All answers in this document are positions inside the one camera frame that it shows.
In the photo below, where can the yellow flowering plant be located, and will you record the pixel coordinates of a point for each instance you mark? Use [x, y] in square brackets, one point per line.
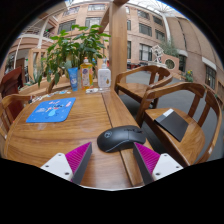
[189, 76]

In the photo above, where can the white sculpture on pedestal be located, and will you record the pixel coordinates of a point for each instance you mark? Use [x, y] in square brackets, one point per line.
[157, 52]

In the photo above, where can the blue squeeze tube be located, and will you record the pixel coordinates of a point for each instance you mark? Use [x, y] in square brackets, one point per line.
[73, 80]

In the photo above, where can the black computer mouse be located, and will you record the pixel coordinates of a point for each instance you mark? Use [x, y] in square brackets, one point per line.
[120, 138]

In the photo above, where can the dark red wooden podium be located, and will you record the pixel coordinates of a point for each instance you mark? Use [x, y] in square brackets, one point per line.
[11, 81]

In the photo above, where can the black key bunch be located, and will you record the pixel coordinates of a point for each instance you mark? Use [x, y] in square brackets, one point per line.
[31, 99]

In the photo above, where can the small clear wrapped packet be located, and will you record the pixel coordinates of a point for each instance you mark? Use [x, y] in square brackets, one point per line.
[91, 90]

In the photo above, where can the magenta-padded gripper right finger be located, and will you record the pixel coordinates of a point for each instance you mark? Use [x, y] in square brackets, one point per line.
[148, 158]

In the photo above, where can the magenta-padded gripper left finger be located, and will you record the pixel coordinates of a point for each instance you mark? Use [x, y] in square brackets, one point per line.
[77, 158]

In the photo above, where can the blue printed sticker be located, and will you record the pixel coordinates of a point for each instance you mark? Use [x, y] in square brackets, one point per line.
[63, 92]

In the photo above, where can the white pump bottle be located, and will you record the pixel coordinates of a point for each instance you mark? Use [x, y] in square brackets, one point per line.
[104, 77]

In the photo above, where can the wooden armchair with notebook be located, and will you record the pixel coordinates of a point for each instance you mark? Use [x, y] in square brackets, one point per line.
[186, 146]

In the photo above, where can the wooden pergola post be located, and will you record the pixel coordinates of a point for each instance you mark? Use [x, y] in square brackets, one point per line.
[118, 43]

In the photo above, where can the green potted plant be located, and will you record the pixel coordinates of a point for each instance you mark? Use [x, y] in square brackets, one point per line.
[75, 45]

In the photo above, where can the black notebook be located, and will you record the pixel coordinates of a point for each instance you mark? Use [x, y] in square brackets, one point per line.
[172, 125]

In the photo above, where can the yellow liquid bottle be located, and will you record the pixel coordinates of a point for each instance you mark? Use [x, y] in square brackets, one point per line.
[86, 75]

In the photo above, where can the blue cartoon mouse pad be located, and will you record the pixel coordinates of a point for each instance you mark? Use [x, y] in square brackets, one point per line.
[51, 110]

